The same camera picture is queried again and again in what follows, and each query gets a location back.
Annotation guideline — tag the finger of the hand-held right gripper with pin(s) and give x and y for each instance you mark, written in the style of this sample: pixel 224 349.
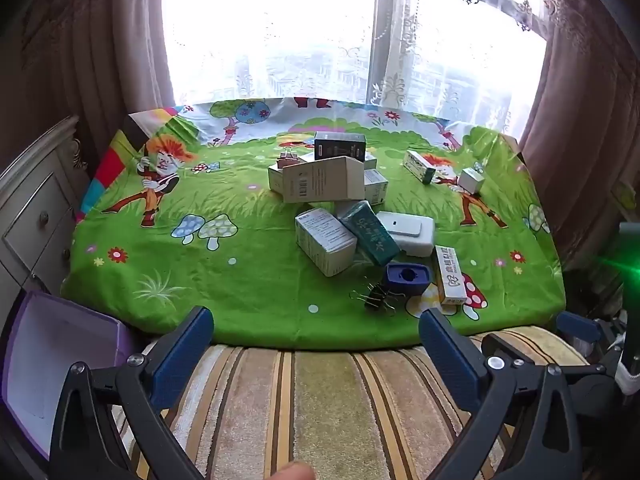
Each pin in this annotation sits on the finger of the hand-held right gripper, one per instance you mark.
pixel 580 327

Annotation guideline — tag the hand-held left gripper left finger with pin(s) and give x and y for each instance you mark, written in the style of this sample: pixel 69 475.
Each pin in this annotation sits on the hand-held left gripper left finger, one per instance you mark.
pixel 182 355

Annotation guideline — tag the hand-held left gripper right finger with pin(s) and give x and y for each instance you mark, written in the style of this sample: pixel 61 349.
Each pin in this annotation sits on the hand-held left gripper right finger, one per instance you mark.
pixel 450 360

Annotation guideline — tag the purple cardboard box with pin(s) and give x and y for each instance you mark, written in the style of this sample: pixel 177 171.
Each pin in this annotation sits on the purple cardboard box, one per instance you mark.
pixel 50 360

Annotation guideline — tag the white medicine box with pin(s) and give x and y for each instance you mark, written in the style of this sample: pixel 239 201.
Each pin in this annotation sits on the white medicine box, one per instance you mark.
pixel 375 187

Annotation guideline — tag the tall pale carton box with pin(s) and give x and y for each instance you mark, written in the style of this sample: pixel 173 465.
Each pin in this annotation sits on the tall pale carton box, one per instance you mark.
pixel 325 180

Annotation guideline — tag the person's left hand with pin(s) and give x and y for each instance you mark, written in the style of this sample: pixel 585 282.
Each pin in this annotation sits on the person's left hand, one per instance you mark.
pixel 292 471

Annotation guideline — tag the green cartoon printed blanket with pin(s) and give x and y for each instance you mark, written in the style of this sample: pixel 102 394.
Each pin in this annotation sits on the green cartoon printed blanket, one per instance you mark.
pixel 225 285

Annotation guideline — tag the blue pencil sharpener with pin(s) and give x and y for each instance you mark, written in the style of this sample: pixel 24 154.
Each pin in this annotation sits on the blue pencil sharpener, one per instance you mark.
pixel 422 282

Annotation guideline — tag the white and yellow box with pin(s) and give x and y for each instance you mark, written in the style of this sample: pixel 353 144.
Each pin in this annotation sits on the white and yellow box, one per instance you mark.
pixel 450 275

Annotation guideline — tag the black binder clip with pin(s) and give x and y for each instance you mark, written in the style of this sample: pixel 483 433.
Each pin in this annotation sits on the black binder clip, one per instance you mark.
pixel 380 300

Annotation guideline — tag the white rectangular device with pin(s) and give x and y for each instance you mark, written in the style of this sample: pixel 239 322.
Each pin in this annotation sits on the white rectangular device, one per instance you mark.
pixel 407 230

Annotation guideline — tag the green tissue pack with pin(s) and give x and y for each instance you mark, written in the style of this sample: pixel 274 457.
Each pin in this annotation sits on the green tissue pack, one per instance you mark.
pixel 372 235

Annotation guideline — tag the white and teal box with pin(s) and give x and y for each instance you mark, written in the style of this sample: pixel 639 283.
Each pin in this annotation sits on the white and teal box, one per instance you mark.
pixel 322 237

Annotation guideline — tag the small white box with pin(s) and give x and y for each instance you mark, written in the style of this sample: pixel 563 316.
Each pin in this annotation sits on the small white box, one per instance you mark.
pixel 470 180

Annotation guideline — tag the white and green box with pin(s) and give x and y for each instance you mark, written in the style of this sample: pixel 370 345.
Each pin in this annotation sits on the white and green box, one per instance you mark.
pixel 417 164

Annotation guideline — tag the cream carved dresser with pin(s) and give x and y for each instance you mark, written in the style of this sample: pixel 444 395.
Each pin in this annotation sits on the cream carved dresser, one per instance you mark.
pixel 35 220

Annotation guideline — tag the white carton box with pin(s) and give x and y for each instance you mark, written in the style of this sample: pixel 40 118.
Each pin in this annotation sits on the white carton box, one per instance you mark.
pixel 371 160
pixel 276 177

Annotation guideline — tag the rose gold binder clip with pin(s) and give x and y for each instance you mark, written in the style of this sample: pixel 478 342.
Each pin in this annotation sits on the rose gold binder clip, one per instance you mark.
pixel 287 160

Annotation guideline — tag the black shaver box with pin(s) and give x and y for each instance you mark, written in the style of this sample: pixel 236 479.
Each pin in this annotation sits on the black shaver box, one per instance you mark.
pixel 340 146

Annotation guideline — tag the brown curtain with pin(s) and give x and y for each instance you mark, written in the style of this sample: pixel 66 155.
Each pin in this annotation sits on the brown curtain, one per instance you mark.
pixel 100 35
pixel 585 85

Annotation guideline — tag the white lace curtain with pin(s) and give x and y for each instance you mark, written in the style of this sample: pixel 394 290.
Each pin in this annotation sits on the white lace curtain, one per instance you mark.
pixel 275 35

